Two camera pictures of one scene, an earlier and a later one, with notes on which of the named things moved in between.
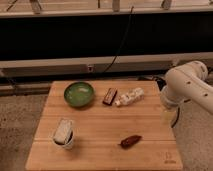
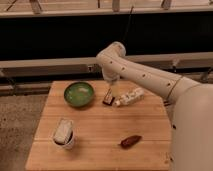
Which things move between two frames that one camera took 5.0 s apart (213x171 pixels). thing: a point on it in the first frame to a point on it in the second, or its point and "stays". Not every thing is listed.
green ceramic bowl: (79, 94) stays
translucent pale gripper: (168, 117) to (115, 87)
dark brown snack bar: (110, 96) stays
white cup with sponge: (64, 134) stays
